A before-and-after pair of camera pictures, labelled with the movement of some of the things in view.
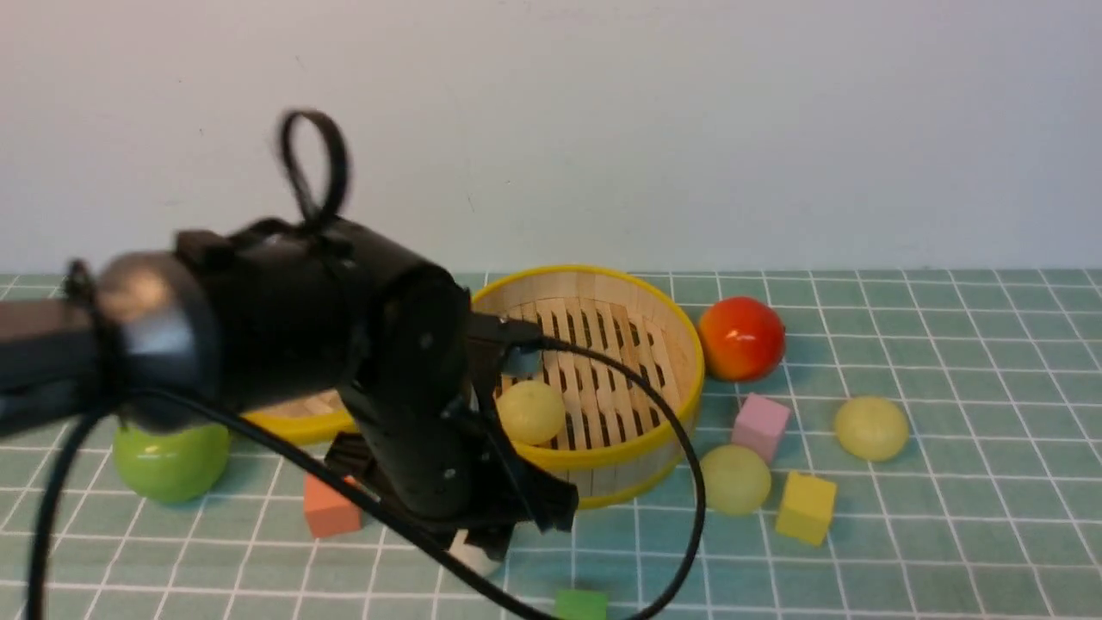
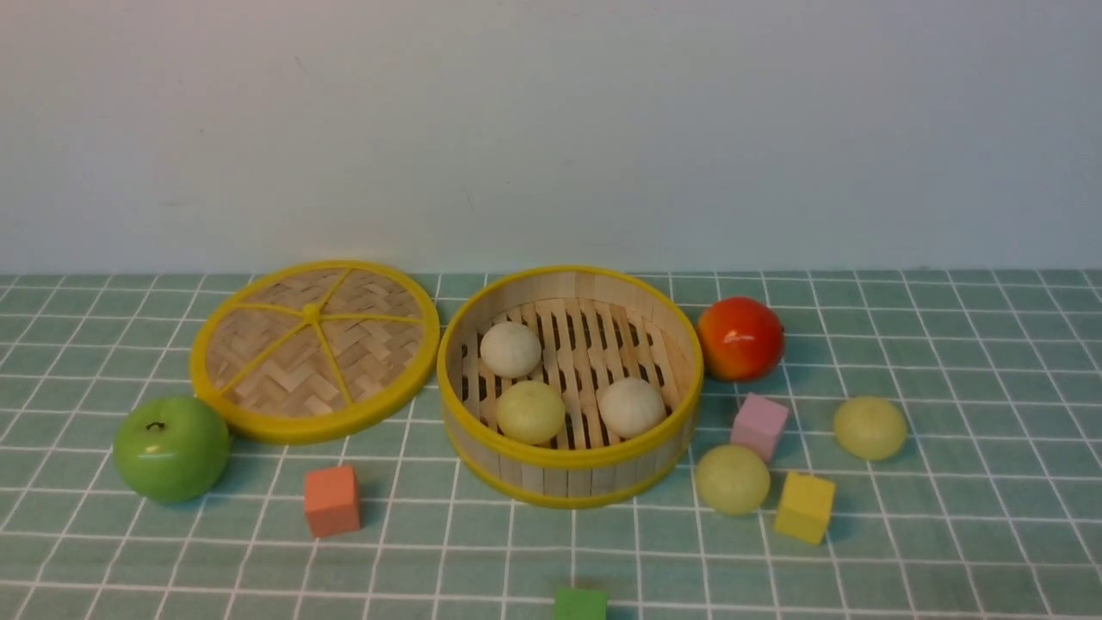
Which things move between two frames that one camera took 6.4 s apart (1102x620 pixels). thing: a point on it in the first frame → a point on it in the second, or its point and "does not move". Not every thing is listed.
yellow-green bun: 871,429 does not move
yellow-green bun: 532,412 does not move
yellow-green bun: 736,479 does not move
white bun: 473,555 → 632,407
